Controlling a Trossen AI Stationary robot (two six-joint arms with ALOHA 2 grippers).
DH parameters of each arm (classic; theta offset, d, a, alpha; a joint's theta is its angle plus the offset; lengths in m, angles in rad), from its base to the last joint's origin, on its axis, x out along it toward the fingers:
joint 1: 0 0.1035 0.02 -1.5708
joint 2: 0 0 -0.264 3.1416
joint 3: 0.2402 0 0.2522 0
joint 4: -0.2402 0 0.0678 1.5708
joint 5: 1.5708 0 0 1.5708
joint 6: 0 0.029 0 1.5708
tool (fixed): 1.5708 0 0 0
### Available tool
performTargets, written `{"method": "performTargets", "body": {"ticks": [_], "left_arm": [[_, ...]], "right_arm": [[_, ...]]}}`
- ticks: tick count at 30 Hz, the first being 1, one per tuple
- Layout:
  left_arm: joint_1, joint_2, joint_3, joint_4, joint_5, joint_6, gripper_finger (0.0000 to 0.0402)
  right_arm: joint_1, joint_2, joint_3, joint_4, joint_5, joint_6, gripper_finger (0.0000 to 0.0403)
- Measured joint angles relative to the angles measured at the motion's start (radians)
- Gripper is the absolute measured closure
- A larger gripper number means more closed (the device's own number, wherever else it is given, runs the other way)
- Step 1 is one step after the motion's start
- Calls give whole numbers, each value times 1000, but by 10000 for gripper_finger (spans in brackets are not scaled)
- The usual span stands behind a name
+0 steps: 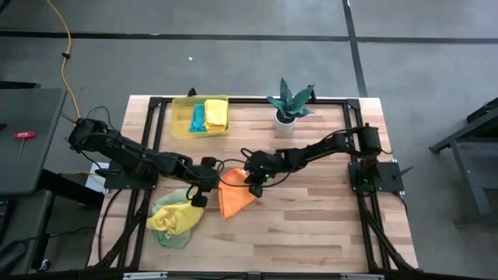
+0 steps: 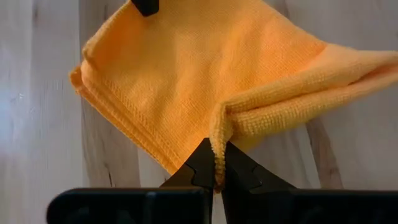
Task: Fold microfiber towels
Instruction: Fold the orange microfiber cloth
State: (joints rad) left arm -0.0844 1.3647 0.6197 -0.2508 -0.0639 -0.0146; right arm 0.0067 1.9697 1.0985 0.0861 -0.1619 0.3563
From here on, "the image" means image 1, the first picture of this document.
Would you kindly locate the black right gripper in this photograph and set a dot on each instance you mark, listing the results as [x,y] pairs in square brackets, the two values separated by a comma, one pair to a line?
[264,163]

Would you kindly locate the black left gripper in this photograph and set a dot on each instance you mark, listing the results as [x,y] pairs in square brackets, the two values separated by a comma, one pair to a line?
[204,175]

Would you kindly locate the orange microfiber towel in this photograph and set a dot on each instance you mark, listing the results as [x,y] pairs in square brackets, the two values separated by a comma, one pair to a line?
[233,202]

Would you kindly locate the yellow microfiber towel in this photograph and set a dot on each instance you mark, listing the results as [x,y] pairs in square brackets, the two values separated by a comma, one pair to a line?
[175,218]
[216,114]

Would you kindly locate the teal microfiber towel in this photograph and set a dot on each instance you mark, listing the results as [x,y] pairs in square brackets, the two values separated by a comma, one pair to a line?
[197,120]

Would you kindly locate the yellow translucent plastic bin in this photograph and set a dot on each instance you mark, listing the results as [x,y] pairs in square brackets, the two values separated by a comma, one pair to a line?
[179,120]

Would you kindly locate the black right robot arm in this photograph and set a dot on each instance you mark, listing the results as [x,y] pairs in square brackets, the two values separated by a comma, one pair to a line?
[323,149]

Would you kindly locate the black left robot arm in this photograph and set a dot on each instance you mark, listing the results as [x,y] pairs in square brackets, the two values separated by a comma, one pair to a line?
[132,155]

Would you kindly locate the light green microfiber towel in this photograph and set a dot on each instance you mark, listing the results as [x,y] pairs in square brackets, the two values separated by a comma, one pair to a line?
[171,241]

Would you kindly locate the white round plant pot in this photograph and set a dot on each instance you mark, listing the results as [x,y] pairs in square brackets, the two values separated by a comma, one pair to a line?
[284,125]

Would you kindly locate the artificial green snake plant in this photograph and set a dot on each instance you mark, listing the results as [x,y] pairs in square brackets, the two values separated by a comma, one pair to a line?
[290,103]

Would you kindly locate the white paper sheet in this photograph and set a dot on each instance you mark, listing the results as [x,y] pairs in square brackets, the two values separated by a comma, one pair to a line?
[93,183]

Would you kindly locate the grey side desk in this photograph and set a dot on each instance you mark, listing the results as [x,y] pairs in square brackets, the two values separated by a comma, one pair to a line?
[39,116]

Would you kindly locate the dark grey metal stand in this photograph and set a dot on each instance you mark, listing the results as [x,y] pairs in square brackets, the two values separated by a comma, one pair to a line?
[482,175]

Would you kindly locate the black aluminium table frame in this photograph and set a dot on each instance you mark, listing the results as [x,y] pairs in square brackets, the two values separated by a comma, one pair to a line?
[253,100]

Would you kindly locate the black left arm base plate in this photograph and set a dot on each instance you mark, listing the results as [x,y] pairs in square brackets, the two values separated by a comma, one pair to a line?
[116,183]

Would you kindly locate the silver aluminium bracket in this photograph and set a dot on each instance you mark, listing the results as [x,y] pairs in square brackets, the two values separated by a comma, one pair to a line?
[144,275]
[362,276]

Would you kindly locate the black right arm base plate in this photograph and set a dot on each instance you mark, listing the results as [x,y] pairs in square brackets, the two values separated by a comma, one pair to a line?
[389,183]

